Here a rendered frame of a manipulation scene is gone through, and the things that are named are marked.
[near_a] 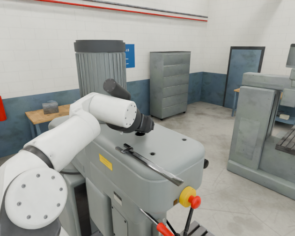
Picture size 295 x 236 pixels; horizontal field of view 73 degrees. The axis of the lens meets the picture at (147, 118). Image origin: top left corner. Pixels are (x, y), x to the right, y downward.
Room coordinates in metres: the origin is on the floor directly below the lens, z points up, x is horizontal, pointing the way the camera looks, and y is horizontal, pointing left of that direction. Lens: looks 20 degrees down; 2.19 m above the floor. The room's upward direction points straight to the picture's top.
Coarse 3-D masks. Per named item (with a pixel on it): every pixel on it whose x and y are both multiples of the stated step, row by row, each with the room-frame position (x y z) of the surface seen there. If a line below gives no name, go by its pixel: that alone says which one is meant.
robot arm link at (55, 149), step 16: (64, 128) 0.33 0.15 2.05; (80, 128) 0.35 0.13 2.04; (32, 144) 0.28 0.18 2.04; (48, 144) 0.29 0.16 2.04; (64, 144) 0.30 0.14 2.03; (80, 144) 0.33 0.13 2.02; (16, 160) 0.25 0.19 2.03; (32, 160) 0.26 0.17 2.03; (48, 160) 0.27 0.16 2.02; (64, 160) 0.29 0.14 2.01; (0, 176) 0.23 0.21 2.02; (0, 192) 0.21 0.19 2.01
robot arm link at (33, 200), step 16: (16, 176) 0.22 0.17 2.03; (32, 176) 0.22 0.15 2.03; (48, 176) 0.23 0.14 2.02; (16, 192) 0.20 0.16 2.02; (32, 192) 0.21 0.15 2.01; (48, 192) 0.22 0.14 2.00; (64, 192) 0.23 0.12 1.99; (0, 208) 0.19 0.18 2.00; (16, 208) 0.19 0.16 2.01; (32, 208) 0.20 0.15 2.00; (48, 208) 0.21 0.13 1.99; (0, 224) 0.18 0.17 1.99; (16, 224) 0.18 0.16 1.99; (32, 224) 0.19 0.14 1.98; (48, 224) 0.20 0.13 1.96
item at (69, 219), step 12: (72, 168) 0.93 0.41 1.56; (72, 180) 0.87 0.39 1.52; (84, 180) 0.88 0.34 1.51; (72, 192) 0.84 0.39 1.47; (84, 192) 0.87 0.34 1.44; (72, 204) 0.85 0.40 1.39; (84, 204) 0.87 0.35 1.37; (60, 216) 1.00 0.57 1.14; (72, 216) 0.85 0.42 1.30; (84, 216) 0.86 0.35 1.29; (72, 228) 0.85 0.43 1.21; (84, 228) 0.86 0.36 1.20; (96, 228) 0.91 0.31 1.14
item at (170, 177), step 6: (126, 144) 0.56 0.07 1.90; (120, 150) 0.52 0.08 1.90; (126, 150) 0.52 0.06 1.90; (132, 150) 0.52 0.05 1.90; (132, 156) 0.50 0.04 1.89; (138, 156) 0.49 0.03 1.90; (144, 162) 0.46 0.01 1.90; (150, 162) 0.46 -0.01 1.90; (150, 168) 0.44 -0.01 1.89; (156, 168) 0.43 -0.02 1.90; (162, 168) 0.43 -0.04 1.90; (162, 174) 0.41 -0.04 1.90; (168, 174) 0.41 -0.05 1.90; (174, 180) 0.38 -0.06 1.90; (180, 180) 0.38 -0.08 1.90
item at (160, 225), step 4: (144, 212) 0.48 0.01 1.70; (148, 216) 0.46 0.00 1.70; (152, 220) 0.45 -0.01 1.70; (156, 224) 0.44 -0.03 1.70; (160, 224) 0.43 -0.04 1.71; (160, 228) 0.42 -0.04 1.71; (164, 228) 0.42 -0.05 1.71; (160, 232) 0.41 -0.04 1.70; (164, 232) 0.41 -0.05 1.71; (168, 232) 0.40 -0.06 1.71
